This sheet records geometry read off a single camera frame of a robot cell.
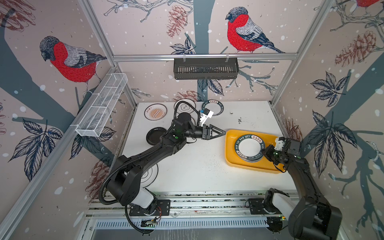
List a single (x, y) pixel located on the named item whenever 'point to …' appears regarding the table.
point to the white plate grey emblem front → (148, 175)
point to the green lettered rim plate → (249, 148)
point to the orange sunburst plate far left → (155, 111)
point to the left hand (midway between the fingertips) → (222, 136)
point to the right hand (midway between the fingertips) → (262, 151)
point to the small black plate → (153, 135)
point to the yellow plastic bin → (231, 158)
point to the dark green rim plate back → (215, 106)
